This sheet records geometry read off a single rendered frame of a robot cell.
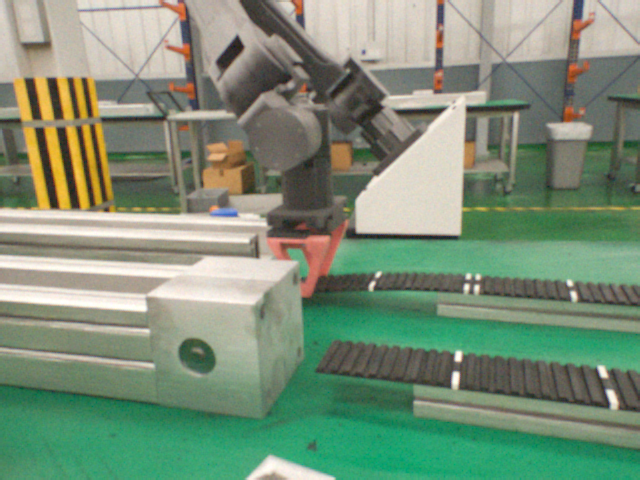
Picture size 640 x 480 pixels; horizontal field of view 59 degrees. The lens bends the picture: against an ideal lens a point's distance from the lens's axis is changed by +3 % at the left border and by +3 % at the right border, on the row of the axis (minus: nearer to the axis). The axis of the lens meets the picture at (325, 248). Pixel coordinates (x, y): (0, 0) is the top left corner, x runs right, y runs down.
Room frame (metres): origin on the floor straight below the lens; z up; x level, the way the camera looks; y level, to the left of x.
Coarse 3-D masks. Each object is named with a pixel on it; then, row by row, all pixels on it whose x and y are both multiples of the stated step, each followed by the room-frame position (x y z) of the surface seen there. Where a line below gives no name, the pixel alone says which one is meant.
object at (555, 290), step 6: (546, 282) 0.54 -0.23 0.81; (552, 282) 0.55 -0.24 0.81; (558, 282) 0.54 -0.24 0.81; (546, 288) 0.53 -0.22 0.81; (552, 288) 0.53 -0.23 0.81; (558, 288) 0.53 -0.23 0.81; (564, 288) 0.53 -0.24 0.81; (546, 294) 0.52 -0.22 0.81; (552, 294) 0.51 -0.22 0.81; (558, 294) 0.51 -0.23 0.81; (564, 294) 0.51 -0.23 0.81; (552, 300) 0.50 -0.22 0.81; (558, 300) 0.50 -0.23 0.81; (564, 300) 0.50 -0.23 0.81
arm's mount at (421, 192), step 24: (456, 120) 0.86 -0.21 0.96; (432, 144) 0.87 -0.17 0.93; (456, 144) 0.86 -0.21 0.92; (408, 168) 0.88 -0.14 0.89; (432, 168) 0.87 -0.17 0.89; (456, 168) 0.86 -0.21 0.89; (384, 192) 0.89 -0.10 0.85; (408, 192) 0.88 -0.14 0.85; (432, 192) 0.87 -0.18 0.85; (456, 192) 0.86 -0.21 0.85; (360, 216) 0.90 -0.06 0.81; (384, 216) 0.89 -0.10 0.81; (408, 216) 0.88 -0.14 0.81; (432, 216) 0.87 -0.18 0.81; (456, 216) 0.86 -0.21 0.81
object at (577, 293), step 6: (564, 282) 0.55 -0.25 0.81; (570, 282) 0.54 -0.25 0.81; (576, 282) 0.54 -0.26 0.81; (570, 288) 0.52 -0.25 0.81; (576, 288) 0.53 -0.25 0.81; (582, 288) 0.52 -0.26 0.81; (570, 294) 0.51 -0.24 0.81; (576, 294) 0.51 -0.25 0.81; (582, 294) 0.51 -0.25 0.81; (588, 294) 0.51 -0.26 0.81; (570, 300) 0.50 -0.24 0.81; (576, 300) 0.50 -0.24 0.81; (582, 300) 0.50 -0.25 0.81; (588, 300) 0.50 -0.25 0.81
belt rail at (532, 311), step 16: (448, 304) 0.55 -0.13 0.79; (464, 304) 0.54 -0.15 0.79; (480, 304) 0.54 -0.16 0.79; (496, 304) 0.53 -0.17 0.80; (512, 304) 0.52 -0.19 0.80; (528, 304) 0.52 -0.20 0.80; (544, 304) 0.51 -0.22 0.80; (560, 304) 0.51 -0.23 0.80; (576, 304) 0.51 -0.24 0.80; (592, 304) 0.50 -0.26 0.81; (512, 320) 0.52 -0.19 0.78; (528, 320) 0.52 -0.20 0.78; (544, 320) 0.51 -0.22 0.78; (560, 320) 0.51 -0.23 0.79; (576, 320) 0.51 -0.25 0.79; (592, 320) 0.50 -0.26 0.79; (608, 320) 0.50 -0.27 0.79; (624, 320) 0.49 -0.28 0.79
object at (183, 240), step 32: (0, 224) 0.70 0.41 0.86; (32, 224) 0.75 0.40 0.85; (64, 224) 0.73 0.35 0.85; (96, 224) 0.72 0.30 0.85; (128, 224) 0.70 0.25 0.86; (160, 224) 0.69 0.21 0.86; (192, 224) 0.68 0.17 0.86; (224, 224) 0.66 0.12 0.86; (256, 224) 0.65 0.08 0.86; (32, 256) 0.66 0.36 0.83; (64, 256) 0.65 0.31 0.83; (96, 256) 0.63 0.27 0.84; (128, 256) 0.62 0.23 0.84; (160, 256) 0.61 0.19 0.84; (192, 256) 0.60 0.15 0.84; (224, 256) 0.60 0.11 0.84; (256, 256) 0.60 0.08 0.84
